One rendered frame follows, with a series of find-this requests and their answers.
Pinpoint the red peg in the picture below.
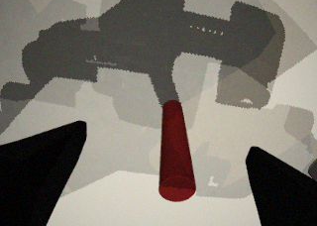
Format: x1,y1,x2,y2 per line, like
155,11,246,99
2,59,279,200
158,100,195,202

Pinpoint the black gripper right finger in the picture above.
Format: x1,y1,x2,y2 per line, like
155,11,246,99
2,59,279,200
246,147,317,226

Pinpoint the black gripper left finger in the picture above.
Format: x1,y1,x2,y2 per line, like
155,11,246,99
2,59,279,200
0,120,87,226

